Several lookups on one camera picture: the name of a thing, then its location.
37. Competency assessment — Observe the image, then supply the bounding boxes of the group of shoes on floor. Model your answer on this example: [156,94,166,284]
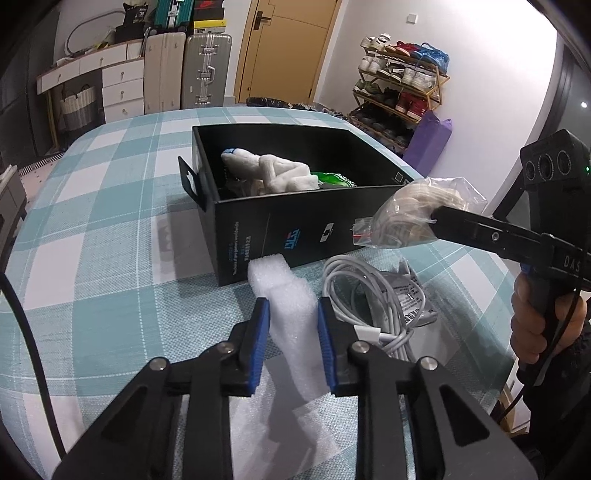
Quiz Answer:
[291,102,352,121]

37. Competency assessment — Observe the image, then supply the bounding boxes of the black bag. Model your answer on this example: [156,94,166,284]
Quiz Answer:
[115,2,151,42]

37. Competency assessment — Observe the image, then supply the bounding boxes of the rows of shoes on rack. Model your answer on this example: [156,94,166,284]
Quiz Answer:
[347,33,451,148]

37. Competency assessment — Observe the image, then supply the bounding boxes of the teal checked tablecloth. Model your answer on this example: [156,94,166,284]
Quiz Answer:
[0,105,522,480]

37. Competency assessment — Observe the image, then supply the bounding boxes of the yellow wooden door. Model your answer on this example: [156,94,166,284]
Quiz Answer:
[235,0,342,108]

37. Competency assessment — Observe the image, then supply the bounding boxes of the person's right forearm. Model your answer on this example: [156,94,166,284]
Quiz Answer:
[505,318,591,480]

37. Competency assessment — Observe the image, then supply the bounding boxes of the beige suitcase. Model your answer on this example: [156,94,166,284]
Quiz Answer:
[143,31,188,115]

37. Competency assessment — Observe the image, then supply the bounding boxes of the black cable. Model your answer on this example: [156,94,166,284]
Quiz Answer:
[501,288,583,435]
[0,272,68,462]

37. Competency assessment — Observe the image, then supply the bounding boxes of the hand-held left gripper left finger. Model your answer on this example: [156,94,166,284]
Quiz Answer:
[53,296,271,480]

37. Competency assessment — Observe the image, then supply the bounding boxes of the wooden shoe rack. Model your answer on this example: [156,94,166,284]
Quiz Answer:
[347,46,451,148]

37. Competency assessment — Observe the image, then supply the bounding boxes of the bagged beige cloth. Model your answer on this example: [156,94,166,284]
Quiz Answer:
[352,176,489,250]

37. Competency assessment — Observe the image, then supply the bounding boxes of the yellow black shoe box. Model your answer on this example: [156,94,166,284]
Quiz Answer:
[193,19,227,36]

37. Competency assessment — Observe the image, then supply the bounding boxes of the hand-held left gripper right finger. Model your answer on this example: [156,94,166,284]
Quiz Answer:
[317,296,539,480]

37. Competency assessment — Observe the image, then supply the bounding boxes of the green white medicine packet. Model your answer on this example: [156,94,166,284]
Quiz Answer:
[310,171,358,190]

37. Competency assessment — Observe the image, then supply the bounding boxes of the person's right hand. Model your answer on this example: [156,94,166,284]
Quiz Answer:
[510,271,579,365]

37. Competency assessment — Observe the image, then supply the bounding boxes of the clear printed plastic bag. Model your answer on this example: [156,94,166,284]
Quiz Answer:
[392,261,439,328]

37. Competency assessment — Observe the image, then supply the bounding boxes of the woven basket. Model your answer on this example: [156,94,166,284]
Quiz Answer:
[59,85,105,134]

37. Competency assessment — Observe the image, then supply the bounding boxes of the silver suitcase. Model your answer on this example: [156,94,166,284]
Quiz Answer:
[181,32,232,110]

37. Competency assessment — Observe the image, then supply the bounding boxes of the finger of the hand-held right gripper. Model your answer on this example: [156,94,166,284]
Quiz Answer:
[431,206,556,268]

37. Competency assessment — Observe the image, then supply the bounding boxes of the white foam piece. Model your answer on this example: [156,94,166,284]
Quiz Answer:
[248,257,329,398]

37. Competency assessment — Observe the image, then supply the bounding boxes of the grey curved tube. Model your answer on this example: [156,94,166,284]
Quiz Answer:
[67,7,125,54]

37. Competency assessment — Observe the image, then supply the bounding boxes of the white cable bundle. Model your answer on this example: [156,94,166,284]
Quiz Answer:
[321,256,439,365]

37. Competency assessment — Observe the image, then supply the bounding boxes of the grey side cabinet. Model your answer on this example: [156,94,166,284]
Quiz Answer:
[0,164,28,259]

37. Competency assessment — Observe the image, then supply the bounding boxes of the black cardboard box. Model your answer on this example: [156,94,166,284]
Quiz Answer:
[178,124,426,287]

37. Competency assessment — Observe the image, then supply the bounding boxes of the patterned floor rug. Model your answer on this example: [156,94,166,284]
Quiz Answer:
[18,154,62,174]

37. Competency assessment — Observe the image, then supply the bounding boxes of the white dresser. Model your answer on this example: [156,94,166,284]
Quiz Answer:
[37,39,146,144]

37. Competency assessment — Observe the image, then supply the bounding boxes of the red black shoe box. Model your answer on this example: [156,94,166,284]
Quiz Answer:
[194,0,225,21]

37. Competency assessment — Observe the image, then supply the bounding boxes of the teal suitcase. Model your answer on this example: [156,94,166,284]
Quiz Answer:
[154,0,195,29]

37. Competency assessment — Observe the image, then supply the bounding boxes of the purple bag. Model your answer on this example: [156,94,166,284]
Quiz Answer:
[404,111,454,171]

